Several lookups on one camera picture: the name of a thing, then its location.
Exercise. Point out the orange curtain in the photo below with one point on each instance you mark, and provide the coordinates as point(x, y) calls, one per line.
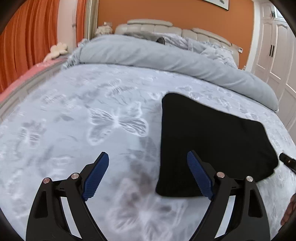
point(33, 29)

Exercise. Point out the beige padded headboard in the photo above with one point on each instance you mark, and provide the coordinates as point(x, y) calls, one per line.
point(159, 26)

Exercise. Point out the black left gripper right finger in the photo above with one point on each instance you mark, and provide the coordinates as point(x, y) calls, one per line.
point(236, 210)

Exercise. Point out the butterfly print bed sheet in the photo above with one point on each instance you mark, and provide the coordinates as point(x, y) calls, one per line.
point(70, 119)

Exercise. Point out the white fluffy bedside lamp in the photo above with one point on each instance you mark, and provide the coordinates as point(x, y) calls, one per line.
point(103, 30)

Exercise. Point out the cream flower plush pillow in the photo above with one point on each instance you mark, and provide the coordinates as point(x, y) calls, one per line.
point(56, 51)

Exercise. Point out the white panelled wardrobe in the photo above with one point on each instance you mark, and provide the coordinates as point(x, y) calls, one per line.
point(274, 61)

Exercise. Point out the black pants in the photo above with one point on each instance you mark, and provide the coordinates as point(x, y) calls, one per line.
point(235, 146)

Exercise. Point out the pink bench cushion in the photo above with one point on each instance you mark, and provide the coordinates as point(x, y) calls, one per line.
point(36, 69)

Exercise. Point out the grey rolled duvet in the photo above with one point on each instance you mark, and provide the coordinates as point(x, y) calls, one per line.
point(131, 51)

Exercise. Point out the white drawer window bench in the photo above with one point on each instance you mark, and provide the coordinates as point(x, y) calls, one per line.
point(11, 99)

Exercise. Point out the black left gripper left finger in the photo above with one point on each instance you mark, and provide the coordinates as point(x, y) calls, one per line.
point(47, 220)

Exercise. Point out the framed feather wall painting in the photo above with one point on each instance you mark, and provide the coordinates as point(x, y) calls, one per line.
point(220, 3)

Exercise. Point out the butterfly print pillow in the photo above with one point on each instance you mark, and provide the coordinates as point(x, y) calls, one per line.
point(209, 50)

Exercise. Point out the right hand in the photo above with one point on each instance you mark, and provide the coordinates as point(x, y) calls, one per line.
point(289, 210)

